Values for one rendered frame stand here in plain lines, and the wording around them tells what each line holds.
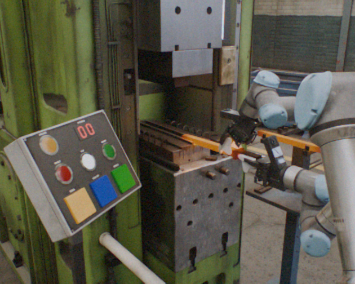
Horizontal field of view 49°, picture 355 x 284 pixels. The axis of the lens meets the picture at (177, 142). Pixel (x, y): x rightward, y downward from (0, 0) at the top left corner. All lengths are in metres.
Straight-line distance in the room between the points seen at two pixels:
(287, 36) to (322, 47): 0.93
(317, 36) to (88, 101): 8.44
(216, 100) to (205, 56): 0.33
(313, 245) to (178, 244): 0.67
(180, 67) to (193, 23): 0.17
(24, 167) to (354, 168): 0.77
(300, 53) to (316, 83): 9.02
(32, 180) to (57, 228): 0.14
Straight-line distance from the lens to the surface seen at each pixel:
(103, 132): 1.23
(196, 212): 1.63
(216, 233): 1.77
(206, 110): 1.86
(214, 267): 1.87
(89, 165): 1.14
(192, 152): 1.59
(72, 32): 1.40
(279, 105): 1.19
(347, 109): 0.80
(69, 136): 1.14
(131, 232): 1.73
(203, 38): 1.53
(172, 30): 1.43
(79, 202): 1.07
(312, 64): 9.68
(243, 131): 1.36
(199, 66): 1.52
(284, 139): 1.71
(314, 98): 0.79
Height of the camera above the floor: 1.49
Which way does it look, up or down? 18 degrees down
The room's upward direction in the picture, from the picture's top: straight up
